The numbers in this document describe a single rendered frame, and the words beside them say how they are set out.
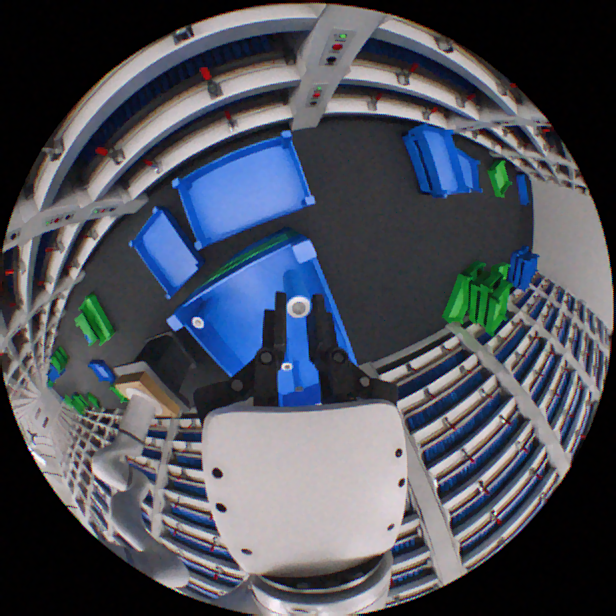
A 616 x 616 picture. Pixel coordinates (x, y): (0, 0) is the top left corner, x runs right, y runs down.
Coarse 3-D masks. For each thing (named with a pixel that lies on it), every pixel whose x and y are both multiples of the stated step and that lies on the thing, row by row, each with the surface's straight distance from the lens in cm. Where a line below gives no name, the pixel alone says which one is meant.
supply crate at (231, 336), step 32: (256, 256) 24; (288, 256) 25; (224, 288) 28; (256, 288) 27; (320, 288) 27; (224, 320) 31; (256, 320) 29; (288, 320) 29; (224, 352) 32; (352, 352) 29; (288, 384) 40
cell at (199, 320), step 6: (210, 300) 28; (216, 300) 29; (204, 306) 26; (210, 306) 27; (198, 312) 25; (204, 312) 25; (210, 312) 26; (198, 318) 24; (204, 318) 24; (198, 324) 24; (204, 324) 24
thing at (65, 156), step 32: (192, 32) 39; (224, 32) 38; (256, 32) 40; (128, 64) 42; (160, 64) 39; (96, 96) 44; (128, 96) 43; (64, 128) 49; (96, 128) 46; (64, 160) 49; (32, 192) 60
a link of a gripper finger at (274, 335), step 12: (276, 300) 11; (264, 312) 12; (276, 312) 11; (264, 324) 11; (276, 324) 10; (264, 336) 11; (276, 336) 10; (276, 348) 10; (252, 360) 10; (240, 372) 10; (252, 372) 10; (228, 384) 10; (240, 384) 10; (252, 384) 10; (240, 396) 10
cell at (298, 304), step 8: (288, 272) 17; (296, 272) 17; (288, 280) 15; (296, 280) 14; (288, 288) 13; (296, 288) 13; (304, 288) 13; (288, 296) 12; (296, 296) 12; (304, 296) 12; (288, 304) 12; (296, 304) 12; (304, 304) 12; (288, 312) 12; (296, 312) 12; (304, 312) 12
